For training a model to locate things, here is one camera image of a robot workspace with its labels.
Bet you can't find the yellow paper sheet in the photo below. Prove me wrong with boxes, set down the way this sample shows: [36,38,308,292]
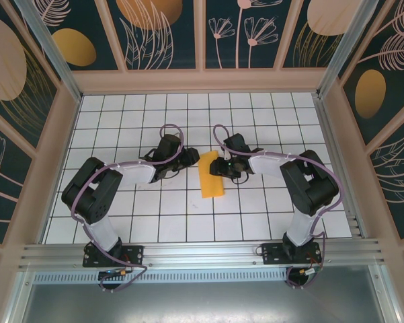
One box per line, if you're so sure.
[198,150,225,199]

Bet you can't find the grey metal sheet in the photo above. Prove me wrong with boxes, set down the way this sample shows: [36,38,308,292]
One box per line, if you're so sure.
[19,281,387,323]

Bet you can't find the aluminium side rail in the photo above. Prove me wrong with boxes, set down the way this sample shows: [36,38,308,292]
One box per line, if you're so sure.
[312,93,369,240]

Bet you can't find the aluminium mounting rail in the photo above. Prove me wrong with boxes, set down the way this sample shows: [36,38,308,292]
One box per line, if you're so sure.
[18,238,387,270]

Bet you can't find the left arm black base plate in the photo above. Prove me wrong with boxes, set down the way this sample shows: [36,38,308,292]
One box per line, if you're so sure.
[83,244,145,268]

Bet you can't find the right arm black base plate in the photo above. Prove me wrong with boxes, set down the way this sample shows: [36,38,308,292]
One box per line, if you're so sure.
[261,242,323,266]

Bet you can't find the left arm power connector wires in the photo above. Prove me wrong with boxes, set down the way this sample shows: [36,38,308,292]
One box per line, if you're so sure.
[99,267,128,279]

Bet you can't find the arm power connector wires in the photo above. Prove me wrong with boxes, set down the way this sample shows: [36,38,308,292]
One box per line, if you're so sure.
[297,265,325,277]
[99,267,128,279]

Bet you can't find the slotted metal cable strip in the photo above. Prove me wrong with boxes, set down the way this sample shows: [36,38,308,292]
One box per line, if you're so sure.
[33,271,290,283]

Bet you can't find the right arm power connector wires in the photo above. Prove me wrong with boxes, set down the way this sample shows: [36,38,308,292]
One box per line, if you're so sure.
[297,265,325,277]

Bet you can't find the aluminium corner post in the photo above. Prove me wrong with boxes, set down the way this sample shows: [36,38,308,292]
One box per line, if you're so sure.
[13,0,84,104]
[315,0,380,100]

